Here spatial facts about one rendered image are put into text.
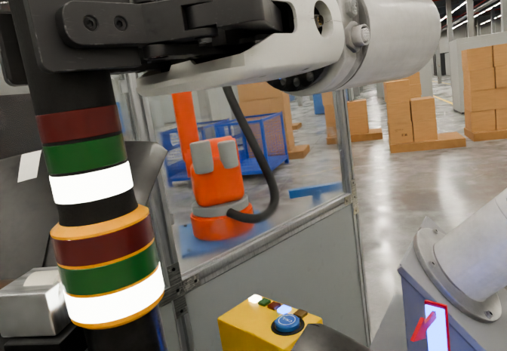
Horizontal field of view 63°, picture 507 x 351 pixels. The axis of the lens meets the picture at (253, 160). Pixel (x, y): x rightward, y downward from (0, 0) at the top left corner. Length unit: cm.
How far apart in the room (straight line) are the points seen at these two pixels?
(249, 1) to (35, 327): 17
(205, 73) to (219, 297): 106
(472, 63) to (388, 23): 788
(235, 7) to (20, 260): 24
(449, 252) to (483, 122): 754
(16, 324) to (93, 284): 5
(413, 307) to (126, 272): 63
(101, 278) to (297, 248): 127
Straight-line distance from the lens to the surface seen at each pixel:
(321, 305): 161
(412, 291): 75
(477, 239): 77
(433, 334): 55
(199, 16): 18
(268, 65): 20
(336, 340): 48
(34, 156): 40
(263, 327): 73
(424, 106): 768
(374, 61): 32
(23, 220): 36
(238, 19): 17
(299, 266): 146
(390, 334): 95
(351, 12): 29
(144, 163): 36
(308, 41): 23
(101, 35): 17
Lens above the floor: 146
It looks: 10 degrees down
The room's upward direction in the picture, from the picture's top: 8 degrees counter-clockwise
